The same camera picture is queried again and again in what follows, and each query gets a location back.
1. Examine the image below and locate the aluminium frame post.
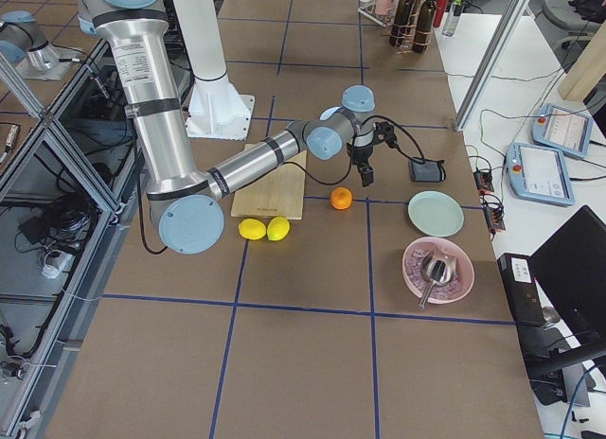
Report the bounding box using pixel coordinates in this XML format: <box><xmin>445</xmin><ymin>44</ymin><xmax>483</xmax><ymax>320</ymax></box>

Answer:
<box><xmin>454</xmin><ymin>0</ymin><xmax>530</xmax><ymax>132</ymax></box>

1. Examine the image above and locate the black monitor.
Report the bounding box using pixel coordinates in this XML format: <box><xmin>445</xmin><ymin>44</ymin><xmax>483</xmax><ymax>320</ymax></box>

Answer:
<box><xmin>529</xmin><ymin>205</ymin><xmax>605</xmax><ymax>338</ymax></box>

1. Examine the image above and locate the light green plate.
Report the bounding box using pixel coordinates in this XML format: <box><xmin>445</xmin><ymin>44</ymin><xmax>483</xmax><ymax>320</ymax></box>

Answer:
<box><xmin>408</xmin><ymin>191</ymin><xmax>464</xmax><ymax>237</ymax></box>

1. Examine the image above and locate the folded dark grey cloth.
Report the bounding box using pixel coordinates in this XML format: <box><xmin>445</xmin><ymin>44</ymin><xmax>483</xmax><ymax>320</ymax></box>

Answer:
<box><xmin>409</xmin><ymin>158</ymin><xmax>446</xmax><ymax>183</ymax></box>

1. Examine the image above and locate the dark green wine bottle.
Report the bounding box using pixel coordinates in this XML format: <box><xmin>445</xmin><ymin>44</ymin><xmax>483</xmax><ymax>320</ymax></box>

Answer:
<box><xmin>412</xmin><ymin>0</ymin><xmax>437</xmax><ymax>54</ymax></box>

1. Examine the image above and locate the orange fruit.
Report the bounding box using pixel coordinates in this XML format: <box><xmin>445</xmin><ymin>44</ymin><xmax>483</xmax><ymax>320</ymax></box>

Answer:
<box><xmin>330</xmin><ymin>186</ymin><xmax>353</xmax><ymax>210</ymax></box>

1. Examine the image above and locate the pink cup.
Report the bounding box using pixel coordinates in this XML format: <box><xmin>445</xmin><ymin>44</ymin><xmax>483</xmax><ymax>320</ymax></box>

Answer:
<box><xmin>375</xmin><ymin>0</ymin><xmax>393</xmax><ymax>17</ymax></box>

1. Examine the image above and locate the orange black usb hub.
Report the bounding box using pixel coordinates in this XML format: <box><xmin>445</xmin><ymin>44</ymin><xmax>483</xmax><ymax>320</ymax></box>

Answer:
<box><xmin>473</xmin><ymin>169</ymin><xmax>494</xmax><ymax>195</ymax></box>

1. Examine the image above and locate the pink bowl with ice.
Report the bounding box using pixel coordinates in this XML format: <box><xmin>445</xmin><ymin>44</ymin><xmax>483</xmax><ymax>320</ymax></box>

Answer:
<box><xmin>401</xmin><ymin>237</ymin><xmax>475</xmax><ymax>307</ymax></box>

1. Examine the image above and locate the white wire cup rack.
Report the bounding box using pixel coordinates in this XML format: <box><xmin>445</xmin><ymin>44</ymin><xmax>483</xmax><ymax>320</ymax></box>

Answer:
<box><xmin>357</xmin><ymin>0</ymin><xmax>391</xmax><ymax>28</ymax></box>

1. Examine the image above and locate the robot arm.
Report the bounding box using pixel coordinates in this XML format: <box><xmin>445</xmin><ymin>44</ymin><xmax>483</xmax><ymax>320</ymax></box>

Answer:
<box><xmin>1</xmin><ymin>10</ymin><xmax>71</xmax><ymax>80</ymax></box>
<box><xmin>79</xmin><ymin>0</ymin><xmax>375</xmax><ymax>255</ymax></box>

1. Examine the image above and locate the blue teach pendant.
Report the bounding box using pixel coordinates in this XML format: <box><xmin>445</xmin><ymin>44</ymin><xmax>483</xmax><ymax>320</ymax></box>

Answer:
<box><xmin>531</xmin><ymin>103</ymin><xmax>594</xmax><ymax>159</ymax></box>
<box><xmin>506</xmin><ymin>142</ymin><xmax>575</xmax><ymax>206</ymax></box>

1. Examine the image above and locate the grey water bottle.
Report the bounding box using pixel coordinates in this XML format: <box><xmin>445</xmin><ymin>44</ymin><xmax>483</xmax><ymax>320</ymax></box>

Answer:
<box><xmin>442</xmin><ymin>0</ymin><xmax>463</xmax><ymax>37</ymax></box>

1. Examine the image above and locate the red bottle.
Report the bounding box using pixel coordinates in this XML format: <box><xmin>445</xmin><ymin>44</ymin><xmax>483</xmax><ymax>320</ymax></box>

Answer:
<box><xmin>433</xmin><ymin>0</ymin><xmax>449</xmax><ymax>28</ymax></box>

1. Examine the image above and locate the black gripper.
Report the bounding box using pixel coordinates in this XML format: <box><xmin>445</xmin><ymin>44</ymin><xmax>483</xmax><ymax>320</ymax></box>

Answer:
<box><xmin>347</xmin><ymin>136</ymin><xmax>374</xmax><ymax>187</ymax></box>

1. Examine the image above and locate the bamboo cutting board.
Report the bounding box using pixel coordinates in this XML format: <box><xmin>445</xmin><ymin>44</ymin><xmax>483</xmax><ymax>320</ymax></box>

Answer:
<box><xmin>230</xmin><ymin>164</ymin><xmax>305</xmax><ymax>220</ymax></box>

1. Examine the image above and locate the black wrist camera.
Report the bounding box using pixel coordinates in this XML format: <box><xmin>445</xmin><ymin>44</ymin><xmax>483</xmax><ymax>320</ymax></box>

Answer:
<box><xmin>371</xmin><ymin>121</ymin><xmax>399</xmax><ymax>149</ymax></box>

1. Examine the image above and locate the copper wire bottle rack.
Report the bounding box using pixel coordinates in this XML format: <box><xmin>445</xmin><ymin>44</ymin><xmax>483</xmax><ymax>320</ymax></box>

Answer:
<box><xmin>394</xmin><ymin>0</ymin><xmax>424</xmax><ymax>53</ymax></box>

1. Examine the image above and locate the metal scoop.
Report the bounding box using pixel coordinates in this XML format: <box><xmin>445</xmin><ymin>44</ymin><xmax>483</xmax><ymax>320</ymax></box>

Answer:
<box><xmin>418</xmin><ymin>248</ymin><xmax>457</xmax><ymax>309</ymax></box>

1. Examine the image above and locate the yellow lemon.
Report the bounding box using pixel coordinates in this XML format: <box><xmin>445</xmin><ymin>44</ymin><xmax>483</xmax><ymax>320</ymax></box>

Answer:
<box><xmin>238</xmin><ymin>218</ymin><xmax>266</xmax><ymax>240</ymax></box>
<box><xmin>266</xmin><ymin>217</ymin><xmax>291</xmax><ymax>241</ymax></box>

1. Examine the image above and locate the black computer box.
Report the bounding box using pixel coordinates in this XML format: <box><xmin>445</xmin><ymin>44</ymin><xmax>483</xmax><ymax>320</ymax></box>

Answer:
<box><xmin>497</xmin><ymin>253</ymin><xmax>544</xmax><ymax>327</ymax></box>

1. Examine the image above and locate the white camera post base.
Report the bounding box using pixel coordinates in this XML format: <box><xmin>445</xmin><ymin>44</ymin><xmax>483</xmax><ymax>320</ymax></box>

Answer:
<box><xmin>172</xmin><ymin>0</ymin><xmax>255</xmax><ymax>140</ymax></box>

